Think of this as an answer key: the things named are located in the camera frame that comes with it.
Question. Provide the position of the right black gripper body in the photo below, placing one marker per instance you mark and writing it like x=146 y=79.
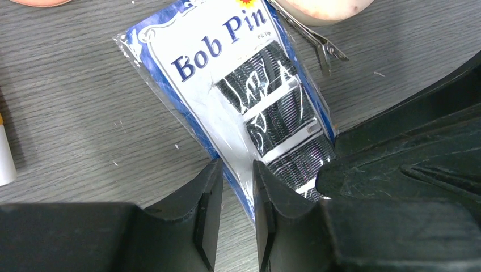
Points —
x=427 y=146

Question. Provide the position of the metal hair clip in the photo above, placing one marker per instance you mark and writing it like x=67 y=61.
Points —
x=325 y=48

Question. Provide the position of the orange cream tube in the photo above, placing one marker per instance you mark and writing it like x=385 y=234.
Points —
x=8 y=169

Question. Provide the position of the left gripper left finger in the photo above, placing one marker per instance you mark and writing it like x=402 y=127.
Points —
x=178 y=233

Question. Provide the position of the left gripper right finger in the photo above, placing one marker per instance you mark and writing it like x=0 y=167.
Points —
x=295 y=234

